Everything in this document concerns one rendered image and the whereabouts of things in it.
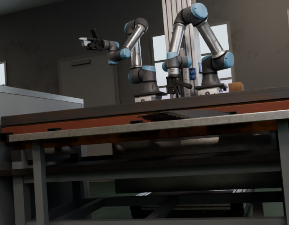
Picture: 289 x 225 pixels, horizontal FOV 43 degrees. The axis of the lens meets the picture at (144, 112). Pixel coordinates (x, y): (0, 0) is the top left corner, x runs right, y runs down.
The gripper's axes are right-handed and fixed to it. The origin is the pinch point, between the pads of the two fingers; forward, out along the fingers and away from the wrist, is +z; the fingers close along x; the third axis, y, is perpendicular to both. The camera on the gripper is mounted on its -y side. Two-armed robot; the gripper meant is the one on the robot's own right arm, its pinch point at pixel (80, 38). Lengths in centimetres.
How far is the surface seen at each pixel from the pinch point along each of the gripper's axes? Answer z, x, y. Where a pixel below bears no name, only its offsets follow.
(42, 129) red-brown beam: 60, -53, 61
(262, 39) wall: -337, 33, -44
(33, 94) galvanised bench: 41, -7, 42
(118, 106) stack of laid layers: 38, -89, 49
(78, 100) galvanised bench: -15, 25, 46
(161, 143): -31, -55, 76
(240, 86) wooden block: 3, -136, 38
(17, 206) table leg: 68, -43, 103
